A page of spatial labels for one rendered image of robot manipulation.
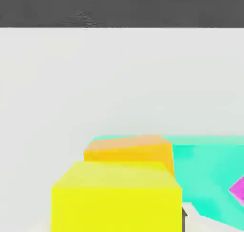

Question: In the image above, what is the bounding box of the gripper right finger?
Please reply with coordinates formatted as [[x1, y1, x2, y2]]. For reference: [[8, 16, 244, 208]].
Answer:
[[182, 202, 244, 232]]

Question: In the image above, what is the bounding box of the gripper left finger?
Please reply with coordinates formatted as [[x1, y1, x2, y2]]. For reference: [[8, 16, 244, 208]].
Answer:
[[28, 219, 52, 232]]

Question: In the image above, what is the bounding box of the small yellow cube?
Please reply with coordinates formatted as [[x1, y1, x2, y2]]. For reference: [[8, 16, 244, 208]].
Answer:
[[51, 161, 183, 232]]

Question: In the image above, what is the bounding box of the small magenta cube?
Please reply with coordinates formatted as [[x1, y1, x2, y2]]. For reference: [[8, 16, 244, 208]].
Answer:
[[228, 175, 244, 207]]

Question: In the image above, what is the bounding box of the small orange cube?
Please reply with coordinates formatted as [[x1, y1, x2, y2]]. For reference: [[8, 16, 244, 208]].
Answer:
[[83, 134, 175, 179]]

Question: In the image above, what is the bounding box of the large turquoise box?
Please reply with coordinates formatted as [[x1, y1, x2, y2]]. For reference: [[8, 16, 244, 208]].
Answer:
[[86, 134, 244, 231]]

